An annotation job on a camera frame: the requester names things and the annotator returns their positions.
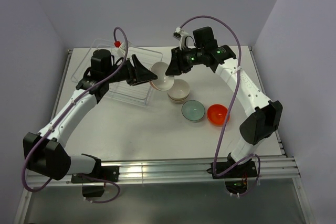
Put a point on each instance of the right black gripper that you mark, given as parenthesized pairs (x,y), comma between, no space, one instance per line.
(177,65)

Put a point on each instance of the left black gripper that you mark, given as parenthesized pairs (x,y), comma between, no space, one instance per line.
(138,74)

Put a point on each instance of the white orange bowl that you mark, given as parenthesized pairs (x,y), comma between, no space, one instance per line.
(163,82)

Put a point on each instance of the cream bowl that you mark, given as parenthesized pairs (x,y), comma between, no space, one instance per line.
(179,89)
(178,101)

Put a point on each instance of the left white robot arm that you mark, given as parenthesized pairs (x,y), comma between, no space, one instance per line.
(45,151)

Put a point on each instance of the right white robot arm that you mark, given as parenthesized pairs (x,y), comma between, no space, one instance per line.
(263,114)

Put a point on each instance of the light green bowl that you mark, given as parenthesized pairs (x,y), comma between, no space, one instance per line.
(193,110)

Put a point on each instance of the clear wire dish rack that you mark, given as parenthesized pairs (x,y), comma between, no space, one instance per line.
(98,61)

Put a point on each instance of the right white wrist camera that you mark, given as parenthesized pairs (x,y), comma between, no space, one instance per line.
(182,36)

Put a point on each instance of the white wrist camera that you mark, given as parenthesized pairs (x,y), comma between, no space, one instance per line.
(182,36)
(120,48)

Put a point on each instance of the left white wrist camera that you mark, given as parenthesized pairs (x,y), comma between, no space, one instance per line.
(120,48)

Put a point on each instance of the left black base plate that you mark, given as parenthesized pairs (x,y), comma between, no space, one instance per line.
(109,173)

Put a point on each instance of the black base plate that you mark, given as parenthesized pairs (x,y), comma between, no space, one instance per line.
(109,173)
(233,170)

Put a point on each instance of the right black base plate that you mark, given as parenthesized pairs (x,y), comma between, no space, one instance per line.
(233,170)

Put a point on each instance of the aluminium mounting rail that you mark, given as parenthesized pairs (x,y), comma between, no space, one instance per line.
(197,170)

